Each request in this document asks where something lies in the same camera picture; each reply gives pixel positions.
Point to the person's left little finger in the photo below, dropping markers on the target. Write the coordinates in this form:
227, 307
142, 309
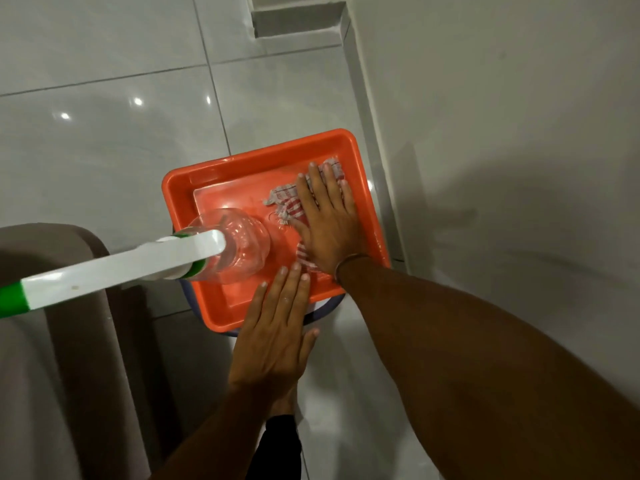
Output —
256, 304

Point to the person's left hand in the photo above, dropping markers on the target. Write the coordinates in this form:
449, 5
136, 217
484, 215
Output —
270, 344

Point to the person's black trouser leg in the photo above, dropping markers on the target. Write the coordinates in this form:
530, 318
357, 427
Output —
277, 449

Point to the person's right thumb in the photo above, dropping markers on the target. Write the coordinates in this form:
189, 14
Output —
300, 228

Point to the person's left forearm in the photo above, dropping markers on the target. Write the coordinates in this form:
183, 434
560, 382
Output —
220, 444

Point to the red white checked cloth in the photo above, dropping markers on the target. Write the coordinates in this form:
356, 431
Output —
285, 199

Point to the person's right hand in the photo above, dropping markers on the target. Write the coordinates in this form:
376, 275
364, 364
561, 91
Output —
332, 234

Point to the person's right middle finger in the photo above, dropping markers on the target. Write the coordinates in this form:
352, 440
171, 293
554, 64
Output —
319, 187

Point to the person's foot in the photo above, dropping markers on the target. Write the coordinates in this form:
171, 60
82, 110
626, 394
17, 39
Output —
286, 402

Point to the clear plastic bottle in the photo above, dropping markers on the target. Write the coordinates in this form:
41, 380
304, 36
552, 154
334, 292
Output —
245, 244

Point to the thin gold bangle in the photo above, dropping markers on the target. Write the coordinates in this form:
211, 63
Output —
350, 258

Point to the orange plastic tray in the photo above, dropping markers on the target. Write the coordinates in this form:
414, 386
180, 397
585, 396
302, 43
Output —
235, 179

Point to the person's left thumb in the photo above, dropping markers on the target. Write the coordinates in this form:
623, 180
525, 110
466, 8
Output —
310, 344

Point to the person's left middle finger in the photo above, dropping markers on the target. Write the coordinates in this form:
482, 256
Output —
291, 294

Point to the person's right forearm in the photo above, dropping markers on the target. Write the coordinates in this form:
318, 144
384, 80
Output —
475, 374

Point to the person's right little finger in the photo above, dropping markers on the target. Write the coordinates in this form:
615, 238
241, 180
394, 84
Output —
348, 197

